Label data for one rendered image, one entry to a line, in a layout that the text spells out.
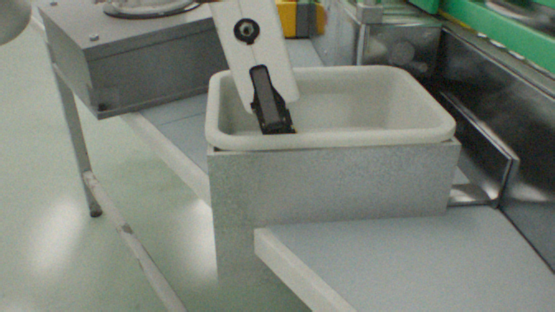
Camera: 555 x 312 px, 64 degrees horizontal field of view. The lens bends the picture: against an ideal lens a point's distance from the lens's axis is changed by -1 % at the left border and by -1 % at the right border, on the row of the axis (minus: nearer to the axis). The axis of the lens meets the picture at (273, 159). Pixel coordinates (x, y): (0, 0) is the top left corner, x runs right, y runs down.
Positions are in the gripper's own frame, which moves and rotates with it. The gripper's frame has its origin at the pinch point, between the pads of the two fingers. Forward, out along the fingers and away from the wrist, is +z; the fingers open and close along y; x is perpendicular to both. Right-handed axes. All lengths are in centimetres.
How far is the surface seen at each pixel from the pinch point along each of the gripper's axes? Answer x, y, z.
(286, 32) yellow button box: -6, 53, 6
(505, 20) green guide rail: -24.5, 3.2, -4.4
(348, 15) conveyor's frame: -12.7, 20.7, -3.9
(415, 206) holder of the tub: -10.6, -6.8, 7.1
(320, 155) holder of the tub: -3.1, -6.8, -1.2
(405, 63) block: -16.8, 11.5, 0.9
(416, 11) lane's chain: -21.5, 19.6, -2.2
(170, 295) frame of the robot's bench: 36, 36, 53
